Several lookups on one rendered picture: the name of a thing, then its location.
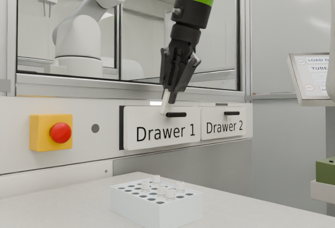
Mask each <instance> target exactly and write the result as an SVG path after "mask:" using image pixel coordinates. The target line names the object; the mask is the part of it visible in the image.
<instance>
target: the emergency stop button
mask: <svg viewBox="0 0 335 228"><path fill-rule="evenodd" d="M71 133H72V132H71V128H70V126H69V125H68V124H66V123H63V122H59V123H56V124H55V125H54V126H53V127H52V128H51V131H50V137H51V139H52V140H53V141H54V142H56V143H65V142H67V141H68V140H69V139H70V137H71Z"/></svg>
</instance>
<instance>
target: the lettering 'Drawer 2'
mask: <svg viewBox="0 0 335 228"><path fill-rule="evenodd" d="M239 122H242V121H241V120H240V121H239ZM208 123H209V124H211V123H210V122H207V133H211V132H212V124H211V131H210V132H208ZM230 125H232V124H230ZM230 125H229V130H230V128H231V127H233V125H232V126H231V127H230ZM215 126H217V125H214V133H215ZM218 126H220V127H219V128H220V131H218V129H219V128H218V129H217V132H221V125H220V124H218ZM222 126H223V124H222ZM241 127H242V125H241ZM241 127H240V129H239V130H243V129H241ZM225 128H226V131H227V128H228V125H227V127H226V124H225V126H224V127H223V132H224V131H225ZM230 131H232V130H230Z"/></svg>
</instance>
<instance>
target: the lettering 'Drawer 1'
mask: <svg viewBox="0 0 335 228"><path fill-rule="evenodd" d="M191 125H192V134H191V135H190V136H193V135H195V134H193V124H191ZM191 125H190V126H191ZM139 128H142V129H143V130H144V132H145V136H144V138H143V139H140V140H139ZM184 128H185V127H183V128H181V136H182V131H183V129H184ZM176 129H178V132H175V130H176ZM157 130H158V131H159V133H156V134H155V139H156V140H158V139H160V138H161V131H160V130H159V129H155V131H157ZM171 130H172V128H171V129H170V134H169V131H168V128H167V131H166V134H165V130H164V129H163V132H164V137H165V138H166V137H167V132H168V137H169V138H170V136H171ZM151 131H153V129H151V130H149V140H150V133H151ZM175 133H179V128H175V129H174V131H173V134H174V137H179V136H175ZM157 134H160V135H159V138H156V135H157ZM145 138H146V129H145V128H144V127H137V141H143V140H144V139H145Z"/></svg>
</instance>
